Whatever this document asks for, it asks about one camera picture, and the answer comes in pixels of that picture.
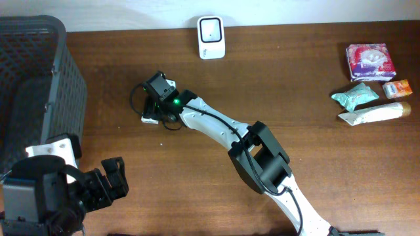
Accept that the teal small tissue pack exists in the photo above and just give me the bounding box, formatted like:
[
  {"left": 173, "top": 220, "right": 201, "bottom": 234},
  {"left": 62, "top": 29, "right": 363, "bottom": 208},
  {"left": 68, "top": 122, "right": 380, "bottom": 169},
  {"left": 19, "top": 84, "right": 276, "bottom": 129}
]
[{"left": 140, "top": 117, "right": 159, "bottom": 125}]

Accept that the green wipes pack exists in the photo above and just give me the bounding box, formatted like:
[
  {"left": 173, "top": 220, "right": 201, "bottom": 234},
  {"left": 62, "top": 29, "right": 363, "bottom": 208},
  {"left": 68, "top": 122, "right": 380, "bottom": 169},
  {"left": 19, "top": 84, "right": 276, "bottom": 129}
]
[{"left": 331, "top": 83, "right": 379, "bottom": 112}]

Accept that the red purple tissue pack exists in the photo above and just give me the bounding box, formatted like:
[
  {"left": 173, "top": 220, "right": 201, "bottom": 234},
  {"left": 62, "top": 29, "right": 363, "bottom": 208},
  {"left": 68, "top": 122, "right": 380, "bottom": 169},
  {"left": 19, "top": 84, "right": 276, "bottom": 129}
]
[{"left": 346, "top": 43, "right": 396, "bottom": 82}]

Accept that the white cream tube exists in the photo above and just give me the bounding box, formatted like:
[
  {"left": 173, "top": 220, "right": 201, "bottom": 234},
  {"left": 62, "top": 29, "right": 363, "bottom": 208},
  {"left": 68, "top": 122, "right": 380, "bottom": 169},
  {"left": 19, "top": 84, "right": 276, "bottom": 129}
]
[{"left": 338, "top": 102, "right": 411, "bottom": 126}]

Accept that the orange small tissue pack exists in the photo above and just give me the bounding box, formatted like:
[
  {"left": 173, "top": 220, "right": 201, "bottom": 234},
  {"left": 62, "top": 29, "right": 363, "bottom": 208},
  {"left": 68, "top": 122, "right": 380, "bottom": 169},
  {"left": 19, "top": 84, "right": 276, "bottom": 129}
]
[{"left": 383, "top": 79, "right": 413, "bottom": 99}]

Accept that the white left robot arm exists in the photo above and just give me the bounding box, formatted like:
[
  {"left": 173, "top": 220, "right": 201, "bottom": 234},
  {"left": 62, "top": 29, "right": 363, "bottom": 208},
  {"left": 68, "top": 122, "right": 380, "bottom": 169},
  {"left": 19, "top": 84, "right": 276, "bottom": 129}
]
[{"left": 1, "top": 134, "right": 129, "bottom": 235}]

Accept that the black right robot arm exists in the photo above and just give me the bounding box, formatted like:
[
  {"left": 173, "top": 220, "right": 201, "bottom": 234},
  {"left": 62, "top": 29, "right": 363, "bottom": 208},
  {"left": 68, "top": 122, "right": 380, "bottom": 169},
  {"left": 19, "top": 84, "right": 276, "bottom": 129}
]
[{"left": 140, "top": 72, "right": 338, "bottom": 235}]

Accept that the grey plastic basket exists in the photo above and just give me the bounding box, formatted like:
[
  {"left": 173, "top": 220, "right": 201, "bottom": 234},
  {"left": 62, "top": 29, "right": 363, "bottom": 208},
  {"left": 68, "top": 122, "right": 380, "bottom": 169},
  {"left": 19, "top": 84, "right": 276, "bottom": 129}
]
[{"left": 1, "top": 15, "right": 87, "bottom": 173}]

